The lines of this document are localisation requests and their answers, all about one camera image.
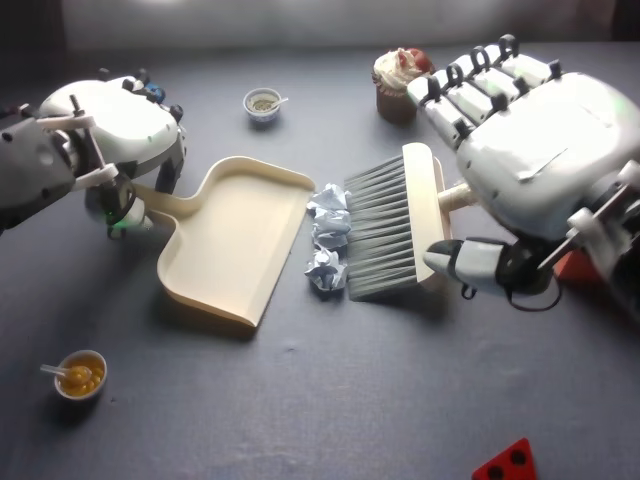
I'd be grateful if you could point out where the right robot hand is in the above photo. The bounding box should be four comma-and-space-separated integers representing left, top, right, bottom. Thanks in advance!
407, 34, 640, 301

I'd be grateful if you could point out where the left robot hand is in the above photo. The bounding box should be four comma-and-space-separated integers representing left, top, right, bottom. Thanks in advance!
37, 68, 189, 240

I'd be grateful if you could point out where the white brush with red handle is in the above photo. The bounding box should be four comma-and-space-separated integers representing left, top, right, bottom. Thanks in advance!
343, 142, 474, 302

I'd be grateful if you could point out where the cream plastic dustpan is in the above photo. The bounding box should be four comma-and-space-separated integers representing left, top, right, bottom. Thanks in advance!
133, 156, 317, 330

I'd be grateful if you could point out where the orange block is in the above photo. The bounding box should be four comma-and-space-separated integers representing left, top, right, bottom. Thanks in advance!
553, 248, 604, 285

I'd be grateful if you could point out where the small bowl of green soup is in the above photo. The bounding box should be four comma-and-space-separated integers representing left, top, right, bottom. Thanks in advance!
242, 87, 282, 126

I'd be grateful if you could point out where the toy cupcake with red hearts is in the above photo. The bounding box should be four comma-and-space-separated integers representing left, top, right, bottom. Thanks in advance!
371, 47, 435, 123

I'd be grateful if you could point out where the crumpled white paper ball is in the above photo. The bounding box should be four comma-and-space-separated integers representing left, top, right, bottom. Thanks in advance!
310, 208, 354, 250
303, 248, 349, 294
305, 182, 351, 217

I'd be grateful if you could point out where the white backdrop sheet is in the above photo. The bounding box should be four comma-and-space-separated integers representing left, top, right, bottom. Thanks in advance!
59, 0, 616, 51

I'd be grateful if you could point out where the white spoon in yellow bowl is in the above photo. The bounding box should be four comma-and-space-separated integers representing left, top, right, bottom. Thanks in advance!
39, 364, 94, 380

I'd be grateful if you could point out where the small bowl of yellow food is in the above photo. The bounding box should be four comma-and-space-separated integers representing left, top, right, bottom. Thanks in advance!
53, 349, 108, 400

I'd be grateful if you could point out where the red triangular block with holes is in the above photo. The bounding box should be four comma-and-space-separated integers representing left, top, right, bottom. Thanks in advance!
471, 437, 539, 480

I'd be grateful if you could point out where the grey table cloth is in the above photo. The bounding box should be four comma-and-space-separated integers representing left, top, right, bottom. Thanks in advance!
0, 42, 640, 480

